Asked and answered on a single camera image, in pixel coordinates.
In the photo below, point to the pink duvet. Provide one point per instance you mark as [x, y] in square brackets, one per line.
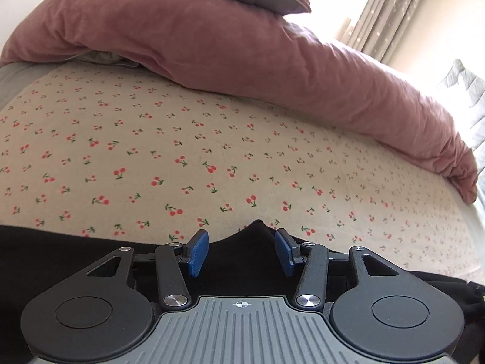
[227, 45]

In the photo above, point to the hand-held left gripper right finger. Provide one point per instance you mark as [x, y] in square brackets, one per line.
[285, 254]

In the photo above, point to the grey quilted cushion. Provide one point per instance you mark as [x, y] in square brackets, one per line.
[466, 98]

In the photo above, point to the black pants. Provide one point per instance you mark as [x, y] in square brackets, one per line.
[242, 269]

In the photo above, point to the cherry print bed sheet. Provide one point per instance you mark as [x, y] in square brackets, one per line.
[212, 159]

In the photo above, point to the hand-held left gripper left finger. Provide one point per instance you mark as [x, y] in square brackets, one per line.
[198, 252]

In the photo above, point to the beige curtain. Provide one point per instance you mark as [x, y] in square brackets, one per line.
[394, 11]

